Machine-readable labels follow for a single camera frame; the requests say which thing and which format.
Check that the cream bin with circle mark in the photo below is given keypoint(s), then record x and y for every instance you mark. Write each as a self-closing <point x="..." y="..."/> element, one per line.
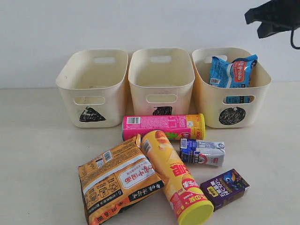
<point x="227" y="107"/>

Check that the pink chips can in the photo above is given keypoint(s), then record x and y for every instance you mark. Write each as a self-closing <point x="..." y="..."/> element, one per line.
<point x="190" y="126"/>

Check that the yellow chips can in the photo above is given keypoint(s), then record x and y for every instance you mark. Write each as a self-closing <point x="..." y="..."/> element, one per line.
<point x="187" y="200"/>

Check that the cream bin with square mark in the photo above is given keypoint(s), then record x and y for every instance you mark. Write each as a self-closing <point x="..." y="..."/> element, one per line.
<point x="161" y="81"/>

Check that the orange noodle packet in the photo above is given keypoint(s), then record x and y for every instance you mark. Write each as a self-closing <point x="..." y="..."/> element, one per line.
<point x="116" y="180"/>

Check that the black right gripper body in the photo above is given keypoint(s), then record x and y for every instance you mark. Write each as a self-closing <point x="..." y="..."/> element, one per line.
<point x="275" y="16"/>

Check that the cream bin with triangle mark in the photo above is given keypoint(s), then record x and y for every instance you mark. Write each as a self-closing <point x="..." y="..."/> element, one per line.
<point x="93" y="85"/>

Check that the blue noodle packet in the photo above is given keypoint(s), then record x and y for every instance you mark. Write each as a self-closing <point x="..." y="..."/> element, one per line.
<point x="236" y="74"/>

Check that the blue white milk carton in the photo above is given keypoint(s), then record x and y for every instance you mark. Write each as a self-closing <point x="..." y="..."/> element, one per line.
<point x="202" y="152"/>

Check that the purple juice carton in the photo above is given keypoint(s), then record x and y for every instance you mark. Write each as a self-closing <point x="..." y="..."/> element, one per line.
<point x="224" y="188"/>

